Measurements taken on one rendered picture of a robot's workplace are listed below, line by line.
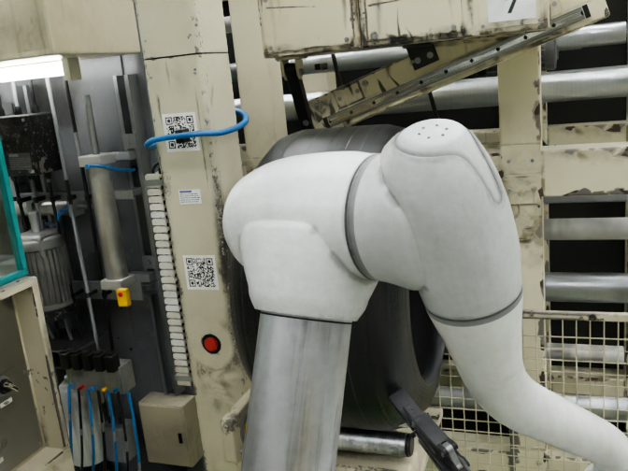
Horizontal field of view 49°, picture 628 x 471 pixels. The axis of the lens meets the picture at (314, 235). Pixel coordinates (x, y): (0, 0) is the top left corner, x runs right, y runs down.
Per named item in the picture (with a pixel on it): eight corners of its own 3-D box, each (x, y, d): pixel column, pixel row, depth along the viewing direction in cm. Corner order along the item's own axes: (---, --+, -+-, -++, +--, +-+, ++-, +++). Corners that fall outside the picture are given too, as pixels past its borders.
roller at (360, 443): (248, 412, 142) (251, 430, 144) (238, 426, 138) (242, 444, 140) (413, 428, 130) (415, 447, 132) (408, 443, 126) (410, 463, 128)
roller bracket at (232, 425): (224, 463, 138) (218, 420, 135) (295, 377, 174) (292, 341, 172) (239, 465, 137) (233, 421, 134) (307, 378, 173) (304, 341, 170)
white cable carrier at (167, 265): (177, 385, 153) (144, 174, 141) (188, 375, 157) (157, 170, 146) (194, 386, 151) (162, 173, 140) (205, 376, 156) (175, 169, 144)
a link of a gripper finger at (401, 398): (411, 429, 111) (411, 426, 111) (389, 399, 116) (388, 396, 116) (427, 419, 112) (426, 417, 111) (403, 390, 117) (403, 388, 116)
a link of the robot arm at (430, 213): (545, 256, 70) (426, 249, 78) (515, 92, 62) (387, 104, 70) (501, 337, 62) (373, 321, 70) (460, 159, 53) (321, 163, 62)
